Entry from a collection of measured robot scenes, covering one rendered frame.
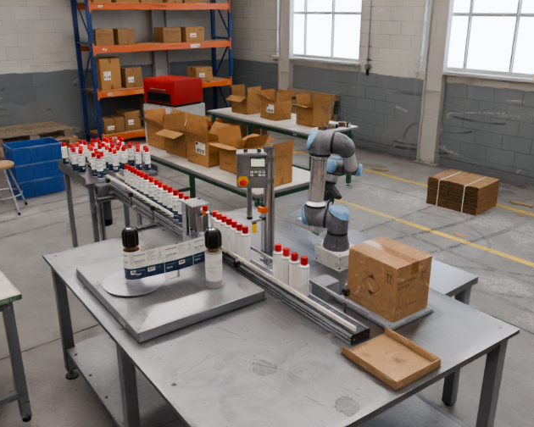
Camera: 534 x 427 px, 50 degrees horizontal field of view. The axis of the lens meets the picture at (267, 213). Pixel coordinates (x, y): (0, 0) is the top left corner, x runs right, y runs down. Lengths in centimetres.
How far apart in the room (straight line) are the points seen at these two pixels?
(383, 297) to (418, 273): 19
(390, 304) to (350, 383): 50
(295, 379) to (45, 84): 862
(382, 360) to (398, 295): 34
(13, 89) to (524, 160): 773
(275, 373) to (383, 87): 736
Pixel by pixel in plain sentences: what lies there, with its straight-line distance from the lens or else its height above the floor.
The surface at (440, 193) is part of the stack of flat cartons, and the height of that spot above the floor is 15.
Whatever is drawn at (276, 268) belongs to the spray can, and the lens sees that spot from 285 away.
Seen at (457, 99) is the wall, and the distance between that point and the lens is 854.
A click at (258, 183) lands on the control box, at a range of 301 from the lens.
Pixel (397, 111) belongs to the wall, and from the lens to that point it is 916.
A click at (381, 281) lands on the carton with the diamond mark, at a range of 263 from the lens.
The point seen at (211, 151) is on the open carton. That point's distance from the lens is 531.
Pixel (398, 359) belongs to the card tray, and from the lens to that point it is 246.
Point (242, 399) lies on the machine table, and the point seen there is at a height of 83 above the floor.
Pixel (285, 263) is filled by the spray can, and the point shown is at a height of 101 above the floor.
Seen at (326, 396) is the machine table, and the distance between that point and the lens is 223.
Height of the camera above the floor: 219
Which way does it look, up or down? 20 degrees down
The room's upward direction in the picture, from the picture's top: straight up
